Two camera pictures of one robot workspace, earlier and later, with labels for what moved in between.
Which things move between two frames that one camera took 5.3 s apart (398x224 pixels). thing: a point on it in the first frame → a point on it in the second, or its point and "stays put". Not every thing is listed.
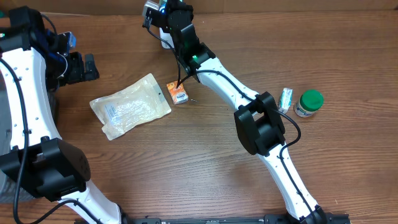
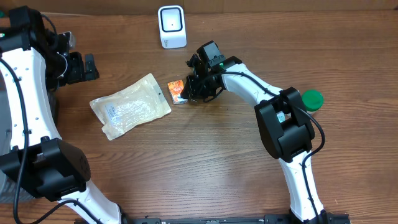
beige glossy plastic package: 130,107 stays put
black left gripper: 79,73 stays put
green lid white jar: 310,101 stays put
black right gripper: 176,5 → 196,91
